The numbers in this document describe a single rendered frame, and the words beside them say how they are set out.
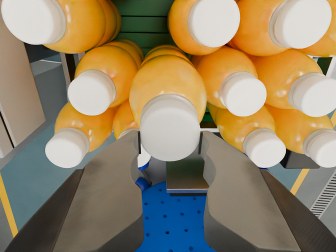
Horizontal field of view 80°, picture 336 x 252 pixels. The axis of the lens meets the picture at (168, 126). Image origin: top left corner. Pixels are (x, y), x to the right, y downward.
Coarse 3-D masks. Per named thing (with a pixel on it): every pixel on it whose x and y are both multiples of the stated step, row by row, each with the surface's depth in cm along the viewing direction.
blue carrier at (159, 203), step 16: (144, 192) 40; (160, 192) 40; (144, 208) 37; (160, 208) 37; (176, 208) 37; (192, 208) 37; (144, 224) 34; (160, 224) 34; (176, 224) 34; (192, 224) 34; (144, 240) 31; (160, 240) 31; (176, 240) 31; (192, 240) 31
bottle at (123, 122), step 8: (120, 104) 28; (128, 104) 26; (120, 112) 25; (128, 112) 25; (120, 120) 24; (128, 120) 24; (120, 128) 24; (128, 128) 23; (136, 128) 23; (120, 136) 23
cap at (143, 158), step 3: (141, 147) 22; (141, 150) 22; (144, 150) 22; (141, 153) 22; (144, 153) 22; (147, 153) 22; (138, 156) 22; (141, 156) 22; (144, 156) 22; (147, 156) 22; (150, 156) 22; (138, 159) 22; (141, 159) 22; (144, 159) 22; (147, 159) 22; (138, 162) 22; (141, 162) 22; (144, 162) 22; (138, 165) 23; (141, 165) 23
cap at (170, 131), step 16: (160, 112) 12; (176, 112) 12; (192, 112) 13; (144, 128) 12; (160, 128) 12; (176, 128) 12; (192, 128) 12; (144, 144) 13; (160, 144) 13; (176, 144) 13; (192, 144) 13
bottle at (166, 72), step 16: (160, 48) 24; (176, 48) 27; (144, 64) 18; (160, 64) 16; (176, 64) 16; (192, 64) 21; (144, 80) 15; (160, 80) 15; (176, 80) 15; (192, 80) 16; (144, 96) 15; (160, 96) 14; (176, 96) 14; (192, 96) 15; (144, 112) 14
